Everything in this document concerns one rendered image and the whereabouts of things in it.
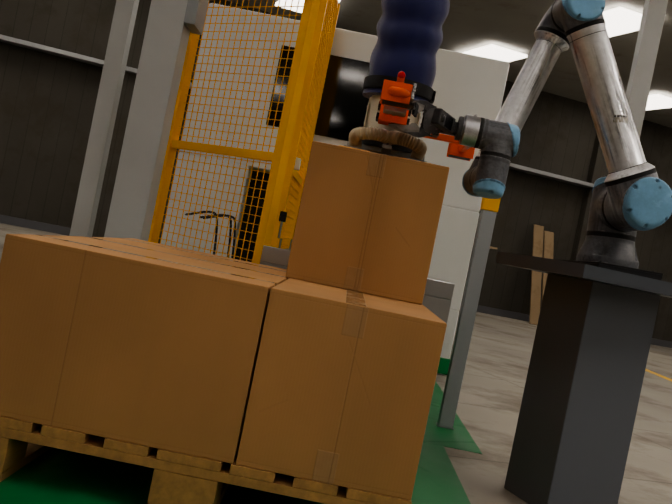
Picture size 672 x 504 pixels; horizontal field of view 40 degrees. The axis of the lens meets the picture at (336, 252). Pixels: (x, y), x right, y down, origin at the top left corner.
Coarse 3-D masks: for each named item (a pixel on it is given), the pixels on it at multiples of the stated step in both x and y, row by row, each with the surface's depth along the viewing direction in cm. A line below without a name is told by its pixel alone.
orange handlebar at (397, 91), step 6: (390, 90) 227; (396, 90) 226; (402, 90) 226; (408, 90) 228; (402, 96) 227; (408, 96) 228; (432, 138) 295; (438, 138) 295; (444, 138) 295; (450, 138) 295; (462, 150) 310
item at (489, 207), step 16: (480, 208) 387; (496, 208) 381; (480, 224) 382; (480, 240) 382; (480, 256) 382; (480, 272) 382; (480, 288) 382; (464, 304) 382; (464, 320) 382; (464, 336) 382; (464, 352) 382; (464, 368) 382; (448, 384) 382; (448, 400) 382; (448, 416) 382
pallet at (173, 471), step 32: (0, 416) 202; (0, 448) 202; (32, 448) 225; (64, 448) 202; (96, 448) 202; (128, 448) 202; (0, 480) 202; (160, 480) 201; (192, 480) 201; (224, 480) 201; (256, 480) 201; (288, 480) 206
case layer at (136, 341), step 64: (64, 256) 202; (128, 256) 208; (192, 256) 273; (0, 320) 202; (64, 320) 202; (128, 320) 202; (192, 320) 201; (256, 320) 201; (320, 320) 201; (384, 320) 201; (0, 384) 202; (64, 384) 202; (128, 384) 202; (192, 384) 201; (256, 384) 201; (320, 384) 201; (384, 384) 201; (192, 448) 202; (256, 448) 201; (320, 448) 201; (384, 448) 201
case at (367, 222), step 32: (320, 160) 262; (352, 160) 261; (384, 160) 260; (320, 192) 262; (352, 192) 261; (384, 192) 260; (416, 192) 260; (320, 224) 262; (352, 224) 261; (384, 224) 260; (416, 224) 260; (320, 256) 262; (352, 256) 261; (384, 256) 260; (416, 256) 260; (352, 288) 261; (384, 288) 260; (416, 288) 260
